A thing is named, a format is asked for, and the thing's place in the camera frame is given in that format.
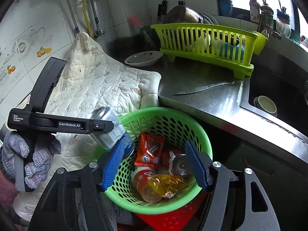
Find red cola can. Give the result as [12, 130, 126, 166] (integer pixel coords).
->
[168, 151, 192, 177]

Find yellow gas hose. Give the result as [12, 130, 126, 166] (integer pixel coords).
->
[81, 0, 94, 38]

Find gloved left hand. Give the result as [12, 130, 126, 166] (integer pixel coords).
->
[1, 131, 62, 192]

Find metal pot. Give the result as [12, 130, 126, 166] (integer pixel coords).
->
[163, 5, 205, 23]

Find red plastic basket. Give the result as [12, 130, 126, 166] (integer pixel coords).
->
[117, 191, 208, 230]

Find pink brush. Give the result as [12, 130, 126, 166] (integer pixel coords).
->
[127, 15, 142, 29]

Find blue silver can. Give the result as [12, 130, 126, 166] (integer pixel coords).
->
[88, 106, 135, 159]

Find white ceramic plate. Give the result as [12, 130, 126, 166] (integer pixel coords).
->
[125, 51, 163, 67]

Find orange plastic bottle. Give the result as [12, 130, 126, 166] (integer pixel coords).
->
[148, 174, 189, 199]

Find kitchen knife on counter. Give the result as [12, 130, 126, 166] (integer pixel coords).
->
[174, 81, 234, 95]

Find cup in sink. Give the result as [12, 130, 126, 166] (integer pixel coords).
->
[254, 95, 278, 117]

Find red snack wrapper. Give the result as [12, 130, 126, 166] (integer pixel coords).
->
[134, 132, 166, 169]

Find white paper cup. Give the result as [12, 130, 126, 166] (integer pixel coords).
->
[131, 166, 162, 203]

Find green round basket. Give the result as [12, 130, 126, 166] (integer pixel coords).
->
[103, 107, 213, 215]

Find window sill plant jars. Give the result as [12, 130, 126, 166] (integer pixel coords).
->
[249, 0, 291, 39]

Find black knife handles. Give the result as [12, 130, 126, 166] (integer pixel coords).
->
[156, 0, 185, 23]

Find white quilted cloth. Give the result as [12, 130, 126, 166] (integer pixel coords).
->
[13, 32, 161, 221]

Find lime green dish rack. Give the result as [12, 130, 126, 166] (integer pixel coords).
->
[151, 23, 264, 80]

